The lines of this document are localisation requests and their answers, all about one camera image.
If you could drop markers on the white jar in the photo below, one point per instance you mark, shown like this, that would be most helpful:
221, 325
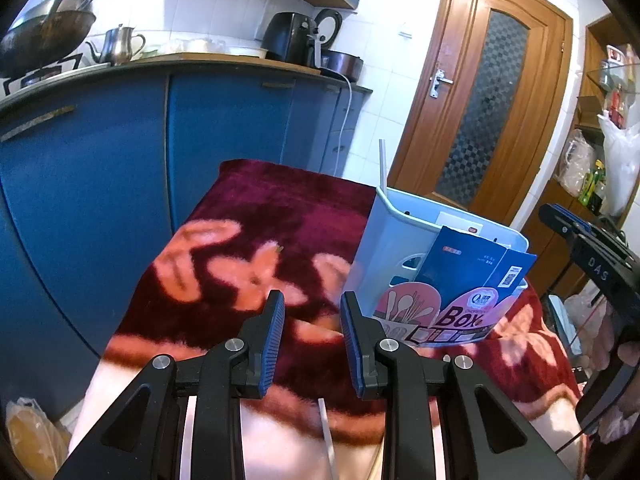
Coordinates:
614, 55

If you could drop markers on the thin white stick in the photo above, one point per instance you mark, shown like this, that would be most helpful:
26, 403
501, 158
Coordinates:
327, 435

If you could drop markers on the gas stove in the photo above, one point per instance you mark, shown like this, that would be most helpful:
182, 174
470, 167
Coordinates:
45, 72

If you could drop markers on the wall light switch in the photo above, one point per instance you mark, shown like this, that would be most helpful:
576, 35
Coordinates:
406, 31

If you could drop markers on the wooden wall shelf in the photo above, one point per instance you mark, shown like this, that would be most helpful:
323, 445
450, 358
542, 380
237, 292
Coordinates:
590, 60

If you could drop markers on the black air fryer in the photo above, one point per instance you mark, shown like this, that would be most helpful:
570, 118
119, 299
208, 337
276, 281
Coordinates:
287, 37

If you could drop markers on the light blue plastic utensil box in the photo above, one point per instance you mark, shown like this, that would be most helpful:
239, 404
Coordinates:
385, 240

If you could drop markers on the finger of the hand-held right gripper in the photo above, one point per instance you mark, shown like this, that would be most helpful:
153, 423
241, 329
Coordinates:
562, 220

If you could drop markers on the red floral blanket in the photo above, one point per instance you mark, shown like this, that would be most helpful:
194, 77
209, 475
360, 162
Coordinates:
280, 210

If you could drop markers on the clear food bags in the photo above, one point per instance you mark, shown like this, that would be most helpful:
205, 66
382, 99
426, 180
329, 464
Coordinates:
190, 45

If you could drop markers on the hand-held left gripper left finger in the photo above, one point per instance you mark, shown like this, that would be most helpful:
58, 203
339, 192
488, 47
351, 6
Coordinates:
272, 340

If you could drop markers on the yellow plastic bag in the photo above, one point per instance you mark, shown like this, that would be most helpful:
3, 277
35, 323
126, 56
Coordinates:
35, 435

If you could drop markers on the white plastic bag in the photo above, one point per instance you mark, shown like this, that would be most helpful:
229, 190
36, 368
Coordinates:
622, 160

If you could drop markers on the clear plastic jug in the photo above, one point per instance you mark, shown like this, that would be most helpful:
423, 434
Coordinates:
575, 160

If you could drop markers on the white bowl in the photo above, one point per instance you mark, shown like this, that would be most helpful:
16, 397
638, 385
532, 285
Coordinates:
247, 52

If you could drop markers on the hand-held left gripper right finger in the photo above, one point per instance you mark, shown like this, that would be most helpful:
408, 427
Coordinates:
352, 350

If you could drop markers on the blue lower kitchen cabinet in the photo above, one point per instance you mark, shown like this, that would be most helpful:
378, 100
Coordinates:
75, 185

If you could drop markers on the black rice cooker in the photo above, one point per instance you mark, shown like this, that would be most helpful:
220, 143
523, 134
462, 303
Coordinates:
342, 65

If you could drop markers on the person's right hand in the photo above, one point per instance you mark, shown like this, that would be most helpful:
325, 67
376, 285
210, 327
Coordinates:
631, 355

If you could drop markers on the large dark blue packet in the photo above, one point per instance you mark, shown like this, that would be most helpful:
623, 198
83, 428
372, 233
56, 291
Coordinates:
460, 265

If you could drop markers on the red bottle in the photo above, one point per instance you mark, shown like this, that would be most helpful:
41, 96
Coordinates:
617, 107

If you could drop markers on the green bottle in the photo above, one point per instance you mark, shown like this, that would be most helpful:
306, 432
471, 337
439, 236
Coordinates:
592, 185

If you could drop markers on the steel kettle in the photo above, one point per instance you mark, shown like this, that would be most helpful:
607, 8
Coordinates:
120, 45

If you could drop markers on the dark metal wok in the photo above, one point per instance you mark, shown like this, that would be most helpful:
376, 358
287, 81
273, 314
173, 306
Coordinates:
45, 35

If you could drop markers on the wooden cutting board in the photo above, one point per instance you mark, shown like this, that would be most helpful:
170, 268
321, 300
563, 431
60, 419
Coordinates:
210, 56

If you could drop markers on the wooden door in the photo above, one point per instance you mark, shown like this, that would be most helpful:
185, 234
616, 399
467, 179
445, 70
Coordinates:
450, 35

